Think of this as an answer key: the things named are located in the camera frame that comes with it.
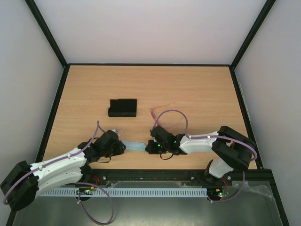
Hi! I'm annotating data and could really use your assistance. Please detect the black sunglasses case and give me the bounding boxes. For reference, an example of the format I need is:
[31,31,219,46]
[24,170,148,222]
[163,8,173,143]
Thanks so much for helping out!
[108,99,137,117]

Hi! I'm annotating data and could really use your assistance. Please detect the pink sunglasses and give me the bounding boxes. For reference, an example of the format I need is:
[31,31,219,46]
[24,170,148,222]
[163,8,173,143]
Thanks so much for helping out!
[150,102,184,129]

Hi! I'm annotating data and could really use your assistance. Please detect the black aluminium frame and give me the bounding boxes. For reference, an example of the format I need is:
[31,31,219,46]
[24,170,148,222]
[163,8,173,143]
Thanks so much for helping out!
[6,0,290,226]

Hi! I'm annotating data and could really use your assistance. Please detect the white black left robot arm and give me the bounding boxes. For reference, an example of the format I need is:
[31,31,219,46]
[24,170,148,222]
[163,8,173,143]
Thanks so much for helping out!
[0,130,126,211]

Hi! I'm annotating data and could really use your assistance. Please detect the light blue slotted cable duct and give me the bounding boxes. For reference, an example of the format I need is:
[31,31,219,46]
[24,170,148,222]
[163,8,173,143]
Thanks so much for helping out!
[41,187,207,198]

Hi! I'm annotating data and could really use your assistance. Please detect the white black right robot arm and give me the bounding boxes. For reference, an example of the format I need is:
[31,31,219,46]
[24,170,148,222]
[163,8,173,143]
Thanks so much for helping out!
[145,126,257,185]

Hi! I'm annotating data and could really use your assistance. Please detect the light blue cleaning cloth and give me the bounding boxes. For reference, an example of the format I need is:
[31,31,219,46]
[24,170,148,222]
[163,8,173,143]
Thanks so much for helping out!
[122,140,146,152]

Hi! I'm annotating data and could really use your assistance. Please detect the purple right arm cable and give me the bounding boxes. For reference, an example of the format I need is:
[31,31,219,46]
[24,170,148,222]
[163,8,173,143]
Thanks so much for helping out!
[151,109,257,203]

